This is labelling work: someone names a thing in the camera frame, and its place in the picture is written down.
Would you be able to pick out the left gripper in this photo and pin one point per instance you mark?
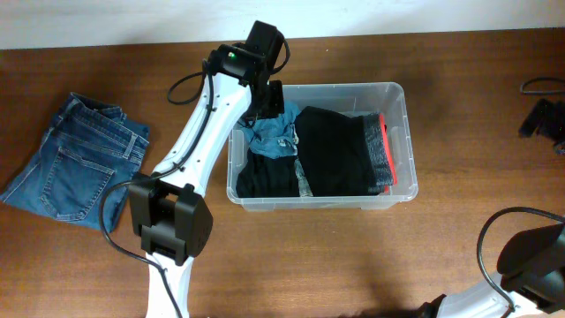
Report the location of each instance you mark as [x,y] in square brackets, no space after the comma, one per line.
[275,102]

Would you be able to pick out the small blue garment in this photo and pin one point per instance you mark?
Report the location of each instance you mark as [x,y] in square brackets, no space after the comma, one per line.
[273,137]

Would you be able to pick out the black garment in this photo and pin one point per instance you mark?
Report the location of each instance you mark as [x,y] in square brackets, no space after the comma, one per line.
[264,177]

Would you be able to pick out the black shorts with red waistband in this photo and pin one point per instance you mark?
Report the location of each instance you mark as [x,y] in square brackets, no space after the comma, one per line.
[344,156]

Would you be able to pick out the light blue jeans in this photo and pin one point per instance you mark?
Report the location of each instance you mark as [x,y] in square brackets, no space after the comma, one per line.
[304,188]

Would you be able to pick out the dark blue jeans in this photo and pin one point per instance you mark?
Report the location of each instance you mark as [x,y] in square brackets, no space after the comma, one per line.
[88,148]

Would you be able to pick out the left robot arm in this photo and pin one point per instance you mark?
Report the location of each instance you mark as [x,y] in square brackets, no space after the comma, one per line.
[169,214]

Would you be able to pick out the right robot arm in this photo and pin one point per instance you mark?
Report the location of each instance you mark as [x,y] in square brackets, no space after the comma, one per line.
[529,278]

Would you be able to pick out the clear plastic storage bin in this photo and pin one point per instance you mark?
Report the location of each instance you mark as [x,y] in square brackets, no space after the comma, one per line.
[352,100]

